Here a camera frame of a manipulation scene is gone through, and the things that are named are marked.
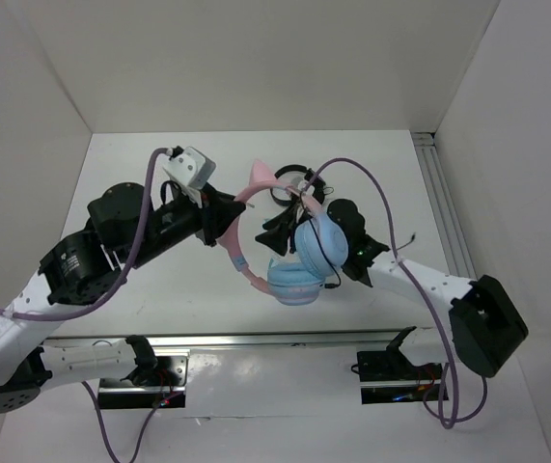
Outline aluminium right rail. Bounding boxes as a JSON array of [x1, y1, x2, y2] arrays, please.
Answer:
[[411, 132, 477, 279]]

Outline aluminium rail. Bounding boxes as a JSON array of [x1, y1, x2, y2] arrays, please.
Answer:
[[411, 132, 477, 279], [43, 328, 444, 352]]

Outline thin black audio cable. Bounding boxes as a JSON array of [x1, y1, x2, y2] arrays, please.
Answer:
[[293, 202, 419, 290]]

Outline aluminium front rail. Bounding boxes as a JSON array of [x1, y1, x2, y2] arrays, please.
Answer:
[[43, 328, 444, 352]]

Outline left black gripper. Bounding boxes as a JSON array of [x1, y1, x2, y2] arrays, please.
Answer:
[[124, 182, 246, 269]]

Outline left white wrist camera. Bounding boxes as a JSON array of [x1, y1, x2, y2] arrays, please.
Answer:
[[163, 147, 216, 204]]

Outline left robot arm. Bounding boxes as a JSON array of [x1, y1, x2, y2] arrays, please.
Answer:
[[0, 182, 245, 414]]

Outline pink blue cat-ear headphones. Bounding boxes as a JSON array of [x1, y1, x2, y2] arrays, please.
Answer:
[[218, 160, 348, 306]]

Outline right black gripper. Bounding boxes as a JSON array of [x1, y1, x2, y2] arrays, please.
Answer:
[[255, 201, 345, 257]]

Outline black headphones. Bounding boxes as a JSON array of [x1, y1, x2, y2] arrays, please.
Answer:
[[274, 164, 334, 204]]

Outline white front cover plate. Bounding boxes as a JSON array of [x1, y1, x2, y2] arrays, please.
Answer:
[[185, 347, 360, 417]]

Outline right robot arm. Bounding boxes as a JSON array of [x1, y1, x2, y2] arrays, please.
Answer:
[[252, 198, 529, 378]]

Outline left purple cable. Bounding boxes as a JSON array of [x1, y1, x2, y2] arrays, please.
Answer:
[[0, 148, 173, 463]]

